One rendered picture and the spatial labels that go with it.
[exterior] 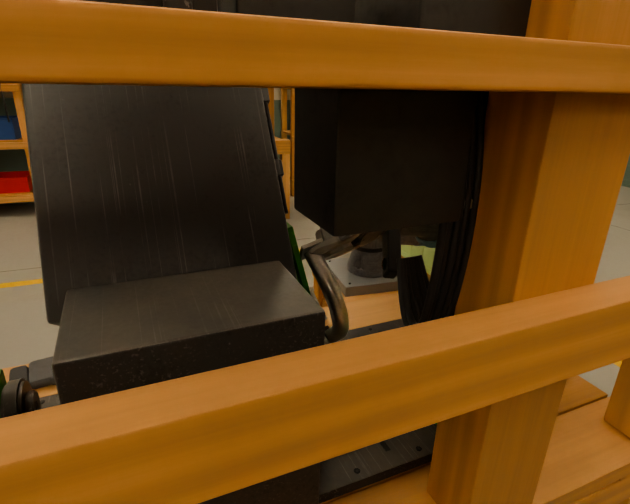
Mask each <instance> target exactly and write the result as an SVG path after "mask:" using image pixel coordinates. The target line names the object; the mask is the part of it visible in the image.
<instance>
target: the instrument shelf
mask: <svg viewBox="0 0 630 504"><path fill-rule="evenodd" d="M0 83H23V84H82V85H141V86H199V87H258V88H316V89H375V90H433V91H492V92H550V93H609V94H630V46H629V45H617V44H605V43H593V42H581V41H568V40H556V39H544V38H532V37H520V36H508V35H495V34H483V33H471V32H459V31H447V30H434V29H422V28H410V27H398V26H386V25H374V24H361V23H349V22H337V21H325V20H313V19H301V18H288V17H276V16H264V15H252V14H240V13H227V12H215V11H203V10H191V9H179V8H167V7H154V6H142V5H130V4H118V3H106V2H93V1H81V0H0Z"/></svg>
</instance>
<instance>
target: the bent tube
mask: <svg viewBox="0 0 630 504"><path fill-rule="evenodd" d="M321 242H323V239H322V238H320V239H317V240H315V241H312V242H310V243H307V244H305V245H302V246H301V249H300V256H301V260H304V259H306V260H307V262H308V264H309V266H310V268H311V270H312V272H313V274H314V276H315V278H316V280H317V282H318V284H319V286H320V288H321V290H322V292H323V295H324V297H325V300H326V302H327V305H328V308H329V311H330V315H331V319H332V326H331V327H330V328H329V329H327V330H326V331H325V333H326V335H327V337H328V340H329V342H330V343H335V342H337V341H339V340H341V339H343V338H344V337H345V336H346V335H347V333H348V330H349V317H348V312H347V308H346V304H345V301H344V298H343V295H342V293H341V290H340V288H339V286H338V284H337V281H336V279H335V277H334V276H333V274H332V272H331V270H330V268H329V266H328V264H327V262H326V260H325V258H324V256H323V255H318V254H310V253H309V250H310V249H312V248H313V247H315V246H316V245H318V244H319V243H321Z"/></svg>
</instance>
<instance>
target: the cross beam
mask: <svg viewBox="0 0 630 504"><path fill-rule="evenodd" d="M627 358H630V276H625V277H621V278H616V279H612V280H608V281H603V282H599V283H594V284H590V285H586V286H581V287H577V288H572V289H568V290H564V291H559V292H555V293H550V294H546V295H542V296H537V297H533V298H528V299H524V300H520V301H515V302H511V303H506V304H502V305H498V306H493V307H489V308H484V309H480V310H476V311H471V312H467V313H462V314H458V315H454V316H449V317H445V318H440V319H436V320H432V321H427V322H423V323H418V324H414V325H410V326H405V327H401V328H396V329H392V330H388V331H383V332H379V333H374V334H370V335H366V336H361V337H357V338H352V339H348V340H344V341H339V342H335V343H330V344H326V345H322V346H317V347H313V348H308V349H304V350H300V351H295V352H291V353H286V354H282V355H278V356H273V357H269V358H264V359H260V360H256V361H251V362H247V363H242V364H238V365H234V366H229V367H225V368H220V369H216V370H212V371H207V372H203V373H198V374H194V375H190V376H185V377H181V378H176V379H172V380H168V381H163V382H159V383H154V384H150V385H146V386H141V387H137V388H132V389H128V390H124V391H119V392H115V393H110V394H106V395H102V396H97V397H93V398H88V399H84V400H80V401H75V402H71V403H66V404H62V405H58V406H53V407H49V408H44V409H40V410H36V411H31V412H27V413H22V414H18V415H14V416H9V417H5V418H0V504H198V503H201V502H204V501H207V500H210V499H213V498H216V497H219V496H222V495H225V494H228V493H231V492H234V491H237V490H240V489H243V488H246V487H248V486H251V485H254V484H257V483H260V482H263V481H266V480H269V479H272V478H275V477H278V476H281V475H284V474H287V473H290V472H293V471H296V470H299V469H302V468H305V467H308V466H311V465H314V464H317V463H320V462H322V461H325V460H328V459H331V458H334V457H337V456H340V455H343V454H346V453H349V452H352V451H355V450H358V449H361V448H364V447H367V446H370V445H373V444H376V443H379V442H382V441H385V440H388V439H391V438H393V437H396V436H399V435H402V434H405V433H408V432H411V431H414V430H417V429H420V428H423V427H426V426H429V425H432V424H435V423H438V422H441V421H444V420H447V419H450V418H453V417H456V416H459V415H462V414H465V413H467V412H470V411H473V410H476V409H479V408H482V407H485V406H488V405H491V404H494V403H497V402H500V401H503V400H506V399H509V398H512V397H515V396H518V395H521V394H524V393H527V392H530V391H533V390H536V389H538V388H541V387H544V386H547V385H550V384H553V383H556V382H559V381H562V380H565V379H568V378H571V377H574V376H577V375H580V374H583V373H586V372H589V371H592V370H595V369H598V368H601V367H604V366H607V365H610V364H612V363H615V362H618V361H621V360H624V359H627Z"/></svg>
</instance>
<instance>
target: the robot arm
mask: <svg viewBox="0 0 630 504"><path fill-rule="evenodd" d="M438 229H439V224H433V225H425V226H417V227H409V228H401V229H393V230H385V231H377V232H369V233H361V234H353V235H346V236H338V237H334V236H332V235H331V234H329V233H328V232H327V231H325V230H324V229H322V228H321V227H320V229H319V230H317V231H316V233H315V236H316V240H317V239H320V238H322V239H323V242H321V243H319V244H318V245H316V246H315V247H313V248H312V249H310V250H309V253H310V254H318V255H323V256H324V258H325V260H329V259H332V258H336V257H338V256H341V255H344V254H346V253H349V252H351V251H352V252H351V254H350V257H349V259H348V262H347V270H348V271H349V272H350V273H352V274H354V275H356V276H360V277H366V278H377V277H382V276H383V277H384V278H391V279H394V278H395V277H396V276H397V261H396V259H399V258H401V245H414V246H426V247H428V248H436V242H437V235H438Z"/></svg>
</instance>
